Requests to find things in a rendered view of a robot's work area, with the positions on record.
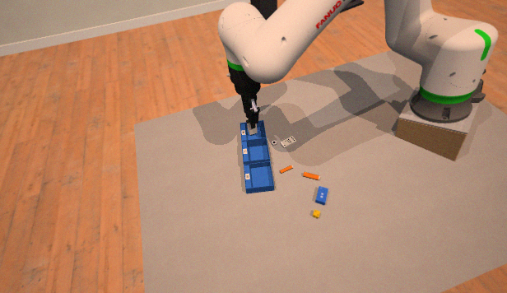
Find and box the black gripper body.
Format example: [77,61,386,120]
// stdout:
[235,83,261,106]

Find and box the white domino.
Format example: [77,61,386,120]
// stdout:
[281,136,296,148]

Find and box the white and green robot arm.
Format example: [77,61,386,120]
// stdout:
[218,0,498,123]

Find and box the blue three-compartment bin rack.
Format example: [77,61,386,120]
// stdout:
[240,120,274,194]

